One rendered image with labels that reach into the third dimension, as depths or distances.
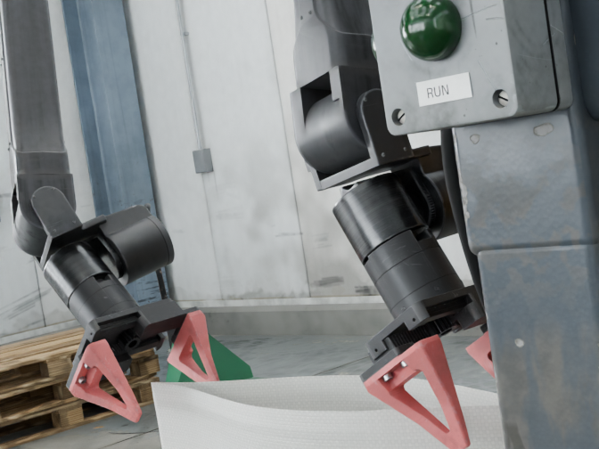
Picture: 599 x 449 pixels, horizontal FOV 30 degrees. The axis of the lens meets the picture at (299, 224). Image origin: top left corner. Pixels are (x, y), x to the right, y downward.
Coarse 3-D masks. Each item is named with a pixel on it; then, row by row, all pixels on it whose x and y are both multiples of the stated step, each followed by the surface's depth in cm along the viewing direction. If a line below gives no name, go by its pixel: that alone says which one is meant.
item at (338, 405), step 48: (192, 384) 104; (240, 384) 102; (288, 384) 100; (336, 384) 97; (192, 432) 103; (240, 432) 92; (288, 432) 87; (336, 432) 84; (384, 432) 81; (480, 432) 78
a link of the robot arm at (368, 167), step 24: (360, 96) 82; (360, 120) 81; (384, 120) 82; (384, 144) 81; (408, 144) 82; (312, 168) 87; (360, 168) 82; (384, 168) 86; (432, 168) 86; (432, 192) 85
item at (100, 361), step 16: (96, 352) 103; (112, 352) 104; (80, 368) 104; (96, 368) 104; (112, 368) 103; (80, 384) 106; (96, 384) 106; (112, 384) 103; (128, 384) 103; (96, 400) 105; (112, 400) 105; (128, 400) 103; (128, 416) 103
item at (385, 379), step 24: (408, 336) 80; (432, 336) 75; (384, 360) 76; (408, 360) 75; (432, 360) 74; (384, 384) 77; (432, 384) 75; (408, 408) 77; (456, 408) 75; (432, 432) 76; (456, 432) 75
